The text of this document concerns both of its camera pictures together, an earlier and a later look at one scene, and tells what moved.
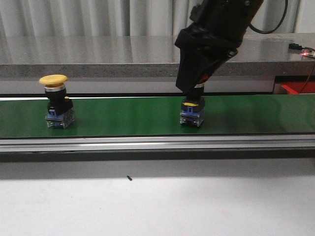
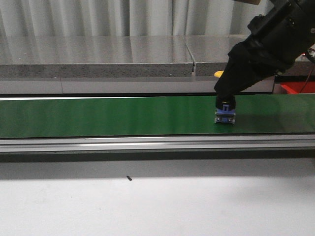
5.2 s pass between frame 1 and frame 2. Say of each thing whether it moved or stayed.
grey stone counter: stayed
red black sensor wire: stayed
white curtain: stayed
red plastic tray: stayed
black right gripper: moved
